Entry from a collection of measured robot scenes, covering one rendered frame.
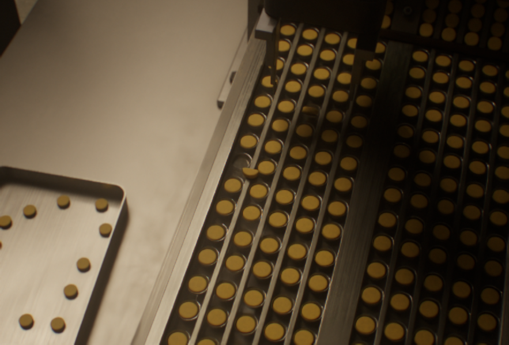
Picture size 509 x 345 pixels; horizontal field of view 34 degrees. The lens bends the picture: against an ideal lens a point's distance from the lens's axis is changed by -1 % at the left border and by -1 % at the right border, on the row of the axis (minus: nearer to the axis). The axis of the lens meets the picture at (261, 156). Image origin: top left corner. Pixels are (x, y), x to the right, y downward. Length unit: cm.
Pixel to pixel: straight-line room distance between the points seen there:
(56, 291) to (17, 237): 6
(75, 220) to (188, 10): 28
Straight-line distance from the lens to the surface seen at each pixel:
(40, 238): 72
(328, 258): 52
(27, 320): 68
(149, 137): 77
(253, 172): 55
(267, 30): 53
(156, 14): 89
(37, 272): 70
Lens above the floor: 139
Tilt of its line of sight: 51 degrees down
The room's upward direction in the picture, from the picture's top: 2 degrees clockwise
